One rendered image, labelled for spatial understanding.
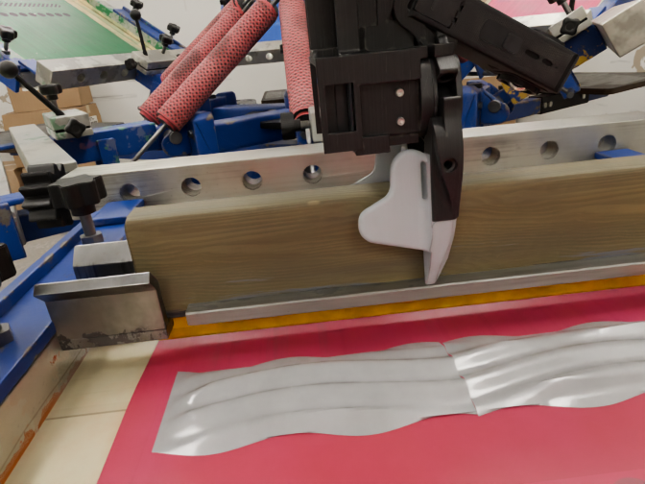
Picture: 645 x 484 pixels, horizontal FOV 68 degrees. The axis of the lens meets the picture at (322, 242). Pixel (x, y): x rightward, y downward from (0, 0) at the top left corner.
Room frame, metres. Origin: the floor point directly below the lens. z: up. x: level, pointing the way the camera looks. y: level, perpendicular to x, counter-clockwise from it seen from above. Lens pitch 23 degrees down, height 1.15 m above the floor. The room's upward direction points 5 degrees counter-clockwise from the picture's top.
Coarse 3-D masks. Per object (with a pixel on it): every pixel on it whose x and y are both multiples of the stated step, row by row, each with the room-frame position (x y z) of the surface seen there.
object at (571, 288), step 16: (528, 288) 0.31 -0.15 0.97; (544, 288) 0.31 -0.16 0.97; (560, 288) 0.31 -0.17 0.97; (576, 288) 0.31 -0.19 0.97; (592, 288) 0.31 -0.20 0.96; (608, 288) 0.31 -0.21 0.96; (384, 304) 0.31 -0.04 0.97; (400, 304) 0.31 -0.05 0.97; (416, 304) 0.31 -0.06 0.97; (432, 304) 0.31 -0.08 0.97; (448, 304) 0.31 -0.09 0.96; (464, 304) 0.31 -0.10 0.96; (256, 320) 0.30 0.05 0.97; (272, 320) 0.30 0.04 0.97; (288, 320) 0.30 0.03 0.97; (304, 320) 0.30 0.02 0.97; (320, 320) 0.30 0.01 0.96; (336, 320) 0.31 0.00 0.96; (176, 336) 0.30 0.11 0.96; (192, 336) 0.30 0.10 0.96
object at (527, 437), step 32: (640, 288) 0.32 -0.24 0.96; (448, 320) 0.30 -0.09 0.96; (480, 320) 0.30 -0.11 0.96; (512, 320) 0.29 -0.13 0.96; (544, 320) 0.29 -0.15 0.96; (576, 320) 0.29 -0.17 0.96; (608, 320) 0.28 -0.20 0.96; (640, 320) 0.28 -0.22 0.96; (480, 416) 0.20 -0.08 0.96; (512, 416) 0.20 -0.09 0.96; (544, 416) 0.20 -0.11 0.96; (576, 416) 0.20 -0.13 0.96; (608, 416) 0.20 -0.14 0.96; (640, 416) 0.19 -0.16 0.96; (512, 448) 0.18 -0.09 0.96; (544, 448) 0.18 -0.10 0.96; (576, 448) 0.18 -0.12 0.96; (608, 448) 0.18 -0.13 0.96; (640, 448) 0.17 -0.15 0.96; (512, 480) 0.16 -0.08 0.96; (544, 480) 0.16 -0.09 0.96
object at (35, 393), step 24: (48, 360) 0.26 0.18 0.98; (72, 360) 0.28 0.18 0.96; (24, 384) 0.23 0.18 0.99; (48, 384) 0.25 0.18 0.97; (0, 408) 0.21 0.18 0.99; (24, 408) 0.22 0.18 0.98; (48, 408) 0.24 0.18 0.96; (0, 432) 0.20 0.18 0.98; (24, 432) 0.22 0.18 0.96; (0, 456) 0.19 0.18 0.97; (0, 480) 0.19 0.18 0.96
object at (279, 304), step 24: (552, 264) 0.30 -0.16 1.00; (576, 264) 0.30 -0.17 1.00; (600, 264) 0.29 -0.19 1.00; (624, 264) 0.29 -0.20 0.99; (336, 288) 0.29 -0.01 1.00; (360, 288) 0.29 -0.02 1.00; (384, 288) 0.29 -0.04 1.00; (408, 288) 0.28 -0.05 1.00; (432, 288) 0.28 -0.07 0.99; (456, 288) 0.28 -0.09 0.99; (480, 288) 0.29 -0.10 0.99; (504, 288) 0.29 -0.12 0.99; (192, 312) 0.28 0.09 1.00; (216, 312) 0.28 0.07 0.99; (240, 312) 0.28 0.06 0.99; (264, 312) 0.28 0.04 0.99; (288, 312) 0.28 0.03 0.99
